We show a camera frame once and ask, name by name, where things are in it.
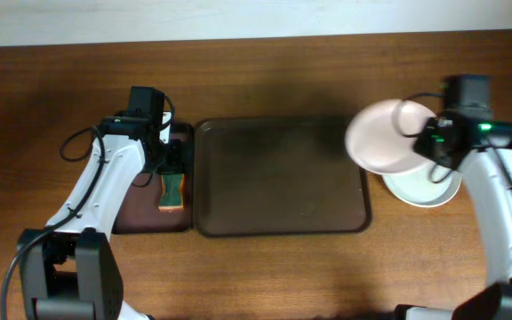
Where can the pale green plate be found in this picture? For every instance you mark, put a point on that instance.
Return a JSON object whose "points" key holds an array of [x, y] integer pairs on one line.
{"points": [[419, 189]]}

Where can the small dark brown tray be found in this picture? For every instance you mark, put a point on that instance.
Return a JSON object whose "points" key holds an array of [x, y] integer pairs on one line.
{"points": [[139, 213]]}

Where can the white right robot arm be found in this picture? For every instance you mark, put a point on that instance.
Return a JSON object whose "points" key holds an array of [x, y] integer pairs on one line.
{"points": [[486, 171]]}

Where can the pale pink plate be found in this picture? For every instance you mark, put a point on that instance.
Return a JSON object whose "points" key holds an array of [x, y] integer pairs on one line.
{"points": [[380, 137]]}

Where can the orange green sponge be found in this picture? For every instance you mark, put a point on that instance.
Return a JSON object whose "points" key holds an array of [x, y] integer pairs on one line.
{"points": [[172, 198]]}

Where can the large dark brown tray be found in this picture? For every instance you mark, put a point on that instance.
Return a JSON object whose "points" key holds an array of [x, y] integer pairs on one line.
{"points": [[277, 176]]}

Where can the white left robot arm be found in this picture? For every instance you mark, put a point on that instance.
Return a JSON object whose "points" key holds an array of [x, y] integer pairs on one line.
{"points": [[67, 269]]}

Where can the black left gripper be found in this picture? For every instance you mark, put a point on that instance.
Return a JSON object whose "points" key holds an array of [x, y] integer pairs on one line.
{"points": [[177, 164]]}

